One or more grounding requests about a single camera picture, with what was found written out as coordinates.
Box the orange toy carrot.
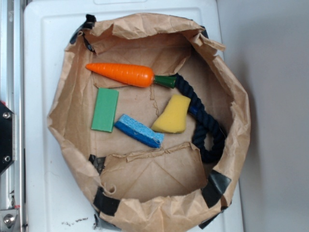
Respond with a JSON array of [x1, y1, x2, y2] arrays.
[[85, 63, 177, 88]]

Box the yellow sponge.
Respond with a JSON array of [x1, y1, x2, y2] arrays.
[[151, 94, 191, 133]]

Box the blue sponge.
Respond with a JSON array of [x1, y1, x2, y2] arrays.
[[114, 114, 164, 148]]

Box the green rectangular block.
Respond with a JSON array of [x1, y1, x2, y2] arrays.
[[91, 88, 119, 132]]

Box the brown paper bag bin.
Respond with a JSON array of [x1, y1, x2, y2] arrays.
[[48, 13, 251, 232]]

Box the white plastic tray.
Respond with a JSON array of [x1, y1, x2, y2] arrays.
[[23, 0, 244, 232]]

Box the dark blue rope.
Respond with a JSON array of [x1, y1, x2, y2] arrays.
[[173, 73, 227, 164]]

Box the black mounting bracket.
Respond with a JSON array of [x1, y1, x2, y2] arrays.
[[0, 101, 15, 175]]

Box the aluminium frame rail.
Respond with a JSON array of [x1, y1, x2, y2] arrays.
[[0, 0, 28, 232]]

